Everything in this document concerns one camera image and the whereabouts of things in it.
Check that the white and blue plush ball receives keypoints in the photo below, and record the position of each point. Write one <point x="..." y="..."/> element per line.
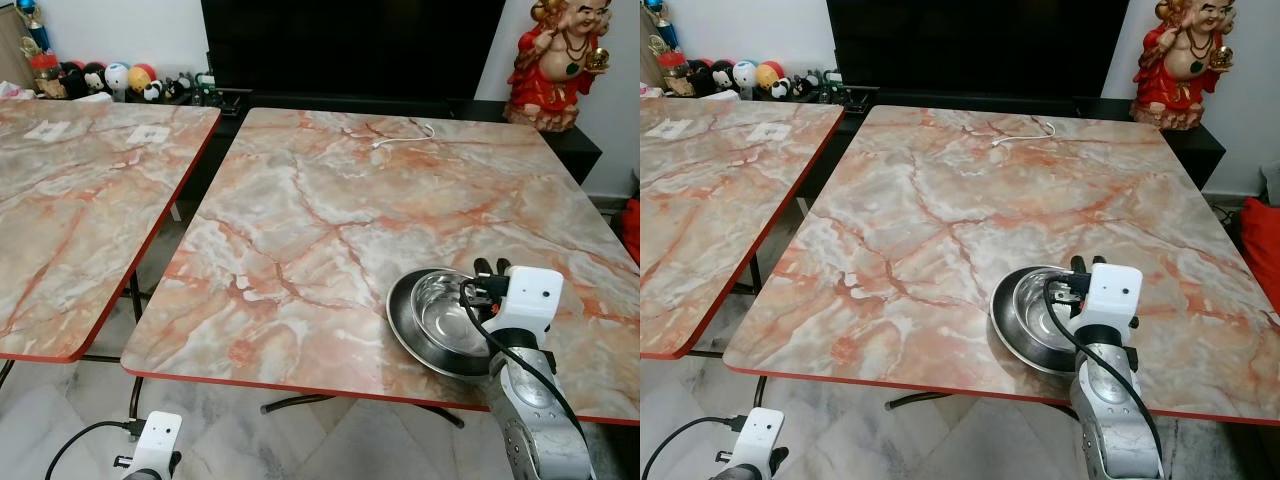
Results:
<point x="745" y="76"/>
<point x="117" y="78"/>

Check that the black and white plush toy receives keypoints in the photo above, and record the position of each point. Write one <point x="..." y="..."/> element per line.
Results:
<point x="95" y="78"/>
<point x="722" y="76"/>

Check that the small panda plush toy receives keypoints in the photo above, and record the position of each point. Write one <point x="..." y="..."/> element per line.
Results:
<point x="781" y="88"/>
<point x="153" y="91"/>

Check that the red laughing Buddha statue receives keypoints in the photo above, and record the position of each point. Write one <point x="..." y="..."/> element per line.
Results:
<point x="550" y="70"/>
<point x="1180" y="65"/>

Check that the small marble folding table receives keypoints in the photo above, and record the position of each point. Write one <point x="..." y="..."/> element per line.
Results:
<point x="80" y="210"/>
<point x="720" y="200"/>

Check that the red cushion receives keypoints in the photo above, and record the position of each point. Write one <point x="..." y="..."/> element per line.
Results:
<point x="631" y="230"/>
<point x="1262" y="240"/>

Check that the black television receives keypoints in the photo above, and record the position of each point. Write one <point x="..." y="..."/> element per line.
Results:
<point x="350" y="45"/>
<point x="975" y="45"/>

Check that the gold and blue trophy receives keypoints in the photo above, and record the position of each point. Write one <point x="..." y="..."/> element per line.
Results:
<point x="33" y="25"/>
<point x="662" y="22"/>

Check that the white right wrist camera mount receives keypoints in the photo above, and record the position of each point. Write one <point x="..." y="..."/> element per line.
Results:
<point x="530" y="300"/>
<point x="1110" y="295"/>

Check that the orange and red plush ball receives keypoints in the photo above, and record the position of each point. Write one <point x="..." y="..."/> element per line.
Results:
<point x="142" y="74"/>
<point x="769" y="72"/>

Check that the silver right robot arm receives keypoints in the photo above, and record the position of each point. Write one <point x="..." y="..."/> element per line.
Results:
<point x="535" y="415"/>
<point x="1115" y="415"/>

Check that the white paper sheet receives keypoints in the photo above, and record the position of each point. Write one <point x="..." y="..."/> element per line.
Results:
<point x="673" y="128"/>
<point x="149" y="134"/>
<point x="771" y="131"/>
<point x="47" y="130"/>

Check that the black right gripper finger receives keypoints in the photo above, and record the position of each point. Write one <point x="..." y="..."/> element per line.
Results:
<point x="503" y="265"/>
<point x="1097" y="263"/>
<point x="482" y="267"/>
<point x="1078" y="264"/>

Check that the large marble folding table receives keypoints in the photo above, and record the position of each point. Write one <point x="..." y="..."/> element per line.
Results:
<point x="950" y="210"/>
<point x="330" y="220"/>

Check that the stainless steel bowl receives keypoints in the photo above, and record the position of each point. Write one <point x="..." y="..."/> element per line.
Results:
<point x="1035" y="305"/>
<point x="440" y="310"/>

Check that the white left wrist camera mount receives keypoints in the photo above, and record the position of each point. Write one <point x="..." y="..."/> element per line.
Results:
<point x="158" y="440"/>
<point x="760" y="435"/>

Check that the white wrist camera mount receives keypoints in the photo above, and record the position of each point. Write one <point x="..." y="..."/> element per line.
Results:
<point x="760" y="435"/>
<point x="1110" y="295"/>
<point x="158" y="440"/>
<point x="530" y="300"/>

